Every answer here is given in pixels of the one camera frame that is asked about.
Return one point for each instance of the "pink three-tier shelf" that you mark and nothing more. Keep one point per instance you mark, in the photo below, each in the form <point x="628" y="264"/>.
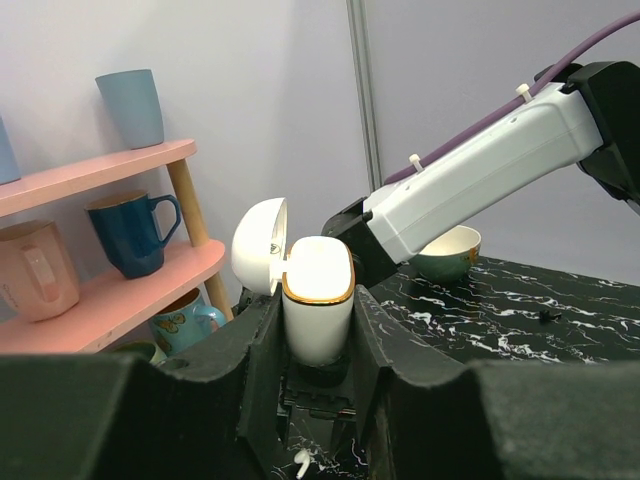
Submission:
<point x="111" y="305"/>

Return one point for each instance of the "light blue cup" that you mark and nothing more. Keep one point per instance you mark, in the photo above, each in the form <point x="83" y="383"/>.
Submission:
<point x="132" y="102"/>
<point x="9" y="170"/>

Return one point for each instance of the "left light blue cup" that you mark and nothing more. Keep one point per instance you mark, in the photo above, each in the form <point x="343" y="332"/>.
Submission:
<point x="9" y="170"/>

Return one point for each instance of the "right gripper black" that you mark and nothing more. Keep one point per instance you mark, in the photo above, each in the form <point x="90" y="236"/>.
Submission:
<point x="325" y="392"/>

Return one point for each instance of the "dark blue mug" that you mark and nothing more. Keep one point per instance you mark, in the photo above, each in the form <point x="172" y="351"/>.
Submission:
<point x="126" y="227"/>

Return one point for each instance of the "white earbud charging case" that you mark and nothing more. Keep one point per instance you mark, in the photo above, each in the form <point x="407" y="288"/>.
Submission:
<point x="315" y="275"/>

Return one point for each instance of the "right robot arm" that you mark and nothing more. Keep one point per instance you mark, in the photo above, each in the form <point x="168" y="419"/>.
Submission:
<point x="588" y="116"/>

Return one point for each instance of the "small black clip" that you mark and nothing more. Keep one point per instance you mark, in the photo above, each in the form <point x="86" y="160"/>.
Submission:
<point x="546" y="316"/>

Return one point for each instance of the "pink mug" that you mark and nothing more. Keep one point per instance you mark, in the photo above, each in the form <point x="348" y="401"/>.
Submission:
<point x="38" y="279"/>

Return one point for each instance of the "light blue butterfly mug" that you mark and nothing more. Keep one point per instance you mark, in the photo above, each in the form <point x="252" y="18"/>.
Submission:
<point x="185" y="322"/>

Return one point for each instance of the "cream bowl green outside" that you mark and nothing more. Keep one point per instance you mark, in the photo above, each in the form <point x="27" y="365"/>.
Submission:
<point x="449" y="257"/>

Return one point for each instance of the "white earbud upper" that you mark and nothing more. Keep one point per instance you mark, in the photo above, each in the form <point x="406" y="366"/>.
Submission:
<point x="303" y="460"/>

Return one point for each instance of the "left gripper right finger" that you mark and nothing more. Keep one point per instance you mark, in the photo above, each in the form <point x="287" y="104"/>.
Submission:
<point x="423" y="415"/>

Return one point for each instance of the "right light blue cup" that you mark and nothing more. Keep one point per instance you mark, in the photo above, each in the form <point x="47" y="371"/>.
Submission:
<point x="132" y="102"/>

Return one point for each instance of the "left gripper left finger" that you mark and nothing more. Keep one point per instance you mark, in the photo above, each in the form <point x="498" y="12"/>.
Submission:
<point x="206" y="413"/>

